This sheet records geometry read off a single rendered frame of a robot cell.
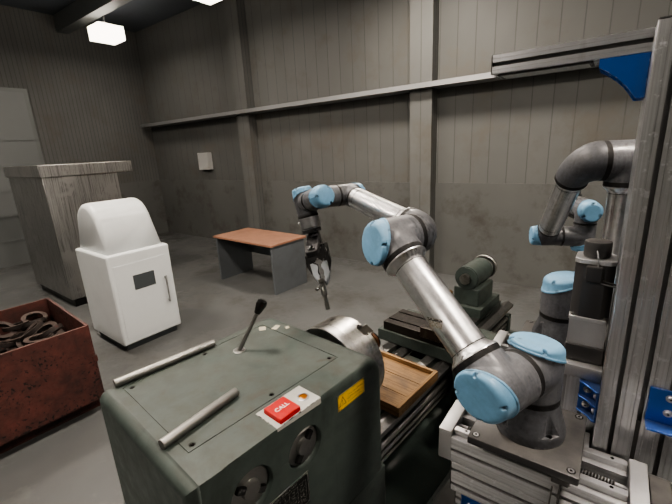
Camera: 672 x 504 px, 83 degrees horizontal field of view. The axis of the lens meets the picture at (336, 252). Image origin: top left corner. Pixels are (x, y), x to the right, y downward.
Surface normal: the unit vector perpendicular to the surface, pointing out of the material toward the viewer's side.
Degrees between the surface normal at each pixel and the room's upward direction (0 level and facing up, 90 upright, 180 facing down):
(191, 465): 0
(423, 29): 90
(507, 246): 90
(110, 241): 71
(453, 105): 90
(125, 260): 90
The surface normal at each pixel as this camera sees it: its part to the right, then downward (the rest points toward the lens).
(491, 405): -0.77, 0.28
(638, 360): -0.59, 0.24
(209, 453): -0.05, -0.96
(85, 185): 0.80, 0.12
